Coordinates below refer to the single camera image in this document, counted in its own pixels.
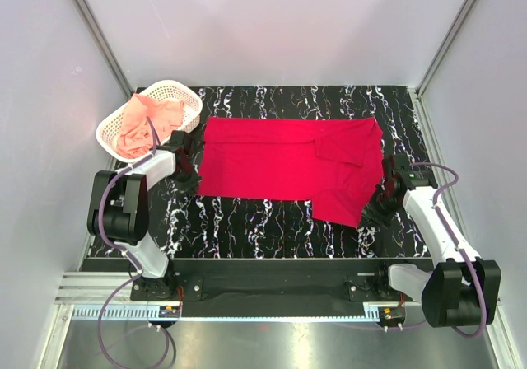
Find red t-shirt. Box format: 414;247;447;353
198;117;383;227

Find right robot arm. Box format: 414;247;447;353
360;155;501;339

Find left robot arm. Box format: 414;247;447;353
87;131;200;300

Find peach t-shirt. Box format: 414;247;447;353
115;94;185;159

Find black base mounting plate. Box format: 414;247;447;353
80;256;474;319

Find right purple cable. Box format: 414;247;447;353
380;161;489;339

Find purple cable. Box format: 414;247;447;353
380;161;489;339
97;115;178;366

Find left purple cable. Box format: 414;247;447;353
97;115;178;366

